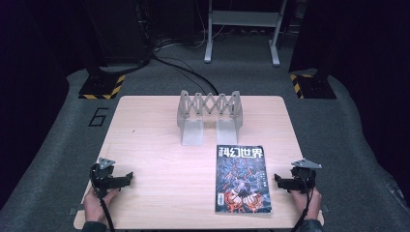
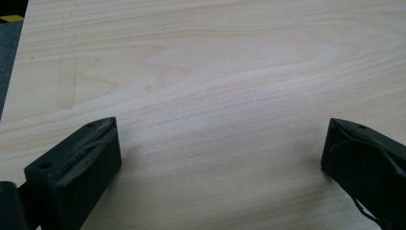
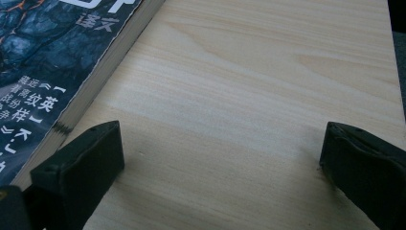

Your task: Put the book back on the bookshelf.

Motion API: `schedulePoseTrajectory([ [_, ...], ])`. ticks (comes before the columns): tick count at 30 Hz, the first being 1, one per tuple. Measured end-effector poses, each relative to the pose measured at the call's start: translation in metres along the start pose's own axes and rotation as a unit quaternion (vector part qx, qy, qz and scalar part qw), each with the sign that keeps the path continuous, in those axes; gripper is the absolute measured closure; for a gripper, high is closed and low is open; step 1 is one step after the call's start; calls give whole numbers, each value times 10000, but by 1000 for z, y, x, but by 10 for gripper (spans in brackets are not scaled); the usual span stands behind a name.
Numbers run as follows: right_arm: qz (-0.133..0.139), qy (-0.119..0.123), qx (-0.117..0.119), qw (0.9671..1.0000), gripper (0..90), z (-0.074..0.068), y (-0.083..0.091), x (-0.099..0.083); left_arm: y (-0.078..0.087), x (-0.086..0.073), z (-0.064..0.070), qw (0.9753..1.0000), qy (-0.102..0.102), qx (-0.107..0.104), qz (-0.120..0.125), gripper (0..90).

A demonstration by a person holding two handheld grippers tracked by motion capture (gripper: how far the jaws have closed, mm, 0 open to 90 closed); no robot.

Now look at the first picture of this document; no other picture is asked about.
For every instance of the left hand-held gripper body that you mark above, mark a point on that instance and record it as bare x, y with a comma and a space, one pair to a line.
102, 177

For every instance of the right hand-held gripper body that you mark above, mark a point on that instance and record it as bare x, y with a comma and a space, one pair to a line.
306, 179

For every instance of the dark illustrated magazine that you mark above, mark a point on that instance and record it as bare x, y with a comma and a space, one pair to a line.
242, 180

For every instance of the grey expandable metal book rack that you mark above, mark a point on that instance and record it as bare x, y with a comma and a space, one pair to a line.
192, 130

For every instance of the person's right hand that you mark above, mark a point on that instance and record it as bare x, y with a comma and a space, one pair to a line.
312, 204

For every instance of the person's left hand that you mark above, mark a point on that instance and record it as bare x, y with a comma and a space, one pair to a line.
93, 204

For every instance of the black base with hazard stripes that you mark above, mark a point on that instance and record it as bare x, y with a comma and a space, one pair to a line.
101, 87
314, 87

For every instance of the dark cabinet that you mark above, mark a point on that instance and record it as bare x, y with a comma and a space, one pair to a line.
119, 32

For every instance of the white metal stand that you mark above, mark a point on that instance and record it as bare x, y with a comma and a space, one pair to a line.
245, 18

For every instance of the grey metal table bracket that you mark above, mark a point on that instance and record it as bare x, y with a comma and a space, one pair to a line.
325, 208
74, 210

